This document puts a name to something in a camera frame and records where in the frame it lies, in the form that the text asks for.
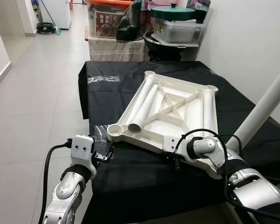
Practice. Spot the white plastic children table top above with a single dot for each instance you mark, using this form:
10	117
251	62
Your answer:
172	112

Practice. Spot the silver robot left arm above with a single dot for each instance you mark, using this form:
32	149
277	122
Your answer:
65	191

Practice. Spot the black tablecloth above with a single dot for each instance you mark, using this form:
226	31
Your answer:
144	186

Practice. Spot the clear tape strip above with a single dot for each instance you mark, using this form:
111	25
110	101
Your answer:
103	79

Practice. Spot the patterned cloth covered table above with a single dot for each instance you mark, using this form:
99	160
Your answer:
114	49

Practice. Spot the black wok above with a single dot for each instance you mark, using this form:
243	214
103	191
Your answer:
161	50

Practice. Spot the clear plastic storage bin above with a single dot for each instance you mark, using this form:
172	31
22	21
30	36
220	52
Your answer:
179	31

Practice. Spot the orange lid storage box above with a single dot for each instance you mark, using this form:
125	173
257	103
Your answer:
105	21

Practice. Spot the mop with teal head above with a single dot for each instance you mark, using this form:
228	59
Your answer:
58	31

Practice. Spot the dark green pot lid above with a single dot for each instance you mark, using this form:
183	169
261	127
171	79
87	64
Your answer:
175	13

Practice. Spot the white chest freezer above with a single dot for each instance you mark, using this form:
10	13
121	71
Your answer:
58	13

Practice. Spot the pink plastic container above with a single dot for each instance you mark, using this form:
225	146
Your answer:
158	3

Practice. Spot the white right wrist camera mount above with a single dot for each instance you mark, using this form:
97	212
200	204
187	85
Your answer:
175	143

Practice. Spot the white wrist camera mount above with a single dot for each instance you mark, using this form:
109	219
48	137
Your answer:
81	147
175	143

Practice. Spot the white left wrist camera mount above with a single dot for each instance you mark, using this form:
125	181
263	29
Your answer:
81	147

